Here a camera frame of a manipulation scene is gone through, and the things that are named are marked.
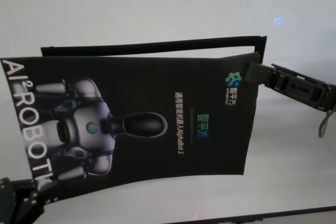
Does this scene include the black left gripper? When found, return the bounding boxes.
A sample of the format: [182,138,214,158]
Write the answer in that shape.
[0,178,59,224]

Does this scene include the grey right wrist cable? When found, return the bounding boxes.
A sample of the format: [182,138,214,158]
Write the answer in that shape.
[317,107,336,138]

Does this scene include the black tape frame outline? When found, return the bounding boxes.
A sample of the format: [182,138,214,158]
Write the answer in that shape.
[40,35,268,63]

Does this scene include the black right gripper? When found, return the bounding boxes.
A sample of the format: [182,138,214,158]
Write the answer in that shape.
[245,61,336,112]

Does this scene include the black robot print poster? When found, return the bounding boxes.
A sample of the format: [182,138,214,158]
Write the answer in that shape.
[0,52,261,208]

